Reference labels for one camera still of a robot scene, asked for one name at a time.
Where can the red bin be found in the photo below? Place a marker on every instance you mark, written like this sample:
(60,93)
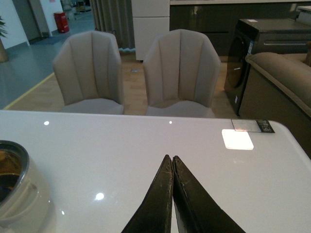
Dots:
(61,22)

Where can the beige right dining chair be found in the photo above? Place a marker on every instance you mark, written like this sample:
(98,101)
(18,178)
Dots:
(181,69)

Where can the grey curtain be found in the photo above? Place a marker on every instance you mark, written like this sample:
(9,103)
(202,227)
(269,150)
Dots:
(115,16)

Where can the table label sticker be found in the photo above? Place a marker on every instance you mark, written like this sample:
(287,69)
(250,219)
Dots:
(250,125)

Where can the beige steel pot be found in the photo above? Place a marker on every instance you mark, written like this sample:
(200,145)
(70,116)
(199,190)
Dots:
(24,199)

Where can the white drawer cabinet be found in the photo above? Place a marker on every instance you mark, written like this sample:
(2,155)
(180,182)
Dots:
(150,18)

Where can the beige left dining chair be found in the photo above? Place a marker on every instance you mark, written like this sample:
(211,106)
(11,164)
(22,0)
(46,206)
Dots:
(89,73)

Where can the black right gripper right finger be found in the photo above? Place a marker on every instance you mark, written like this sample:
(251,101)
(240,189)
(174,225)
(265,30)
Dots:
(196,211)

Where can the beige dining chair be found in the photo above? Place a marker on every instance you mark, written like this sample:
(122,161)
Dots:
(89,73)
(181,69)

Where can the tan sofa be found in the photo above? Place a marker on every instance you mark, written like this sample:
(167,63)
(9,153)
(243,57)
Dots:
(281,91)

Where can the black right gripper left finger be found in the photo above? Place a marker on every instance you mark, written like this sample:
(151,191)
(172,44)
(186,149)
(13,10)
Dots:
(154,215)

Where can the black washing machine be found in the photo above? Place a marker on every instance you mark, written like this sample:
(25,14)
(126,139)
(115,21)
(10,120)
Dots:
(260,41)

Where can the dark kitchen counter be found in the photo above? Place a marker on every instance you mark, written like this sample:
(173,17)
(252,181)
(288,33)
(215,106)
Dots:
(218,21)

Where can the yellow corn cob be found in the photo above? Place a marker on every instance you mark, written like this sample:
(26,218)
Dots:
(10,163)

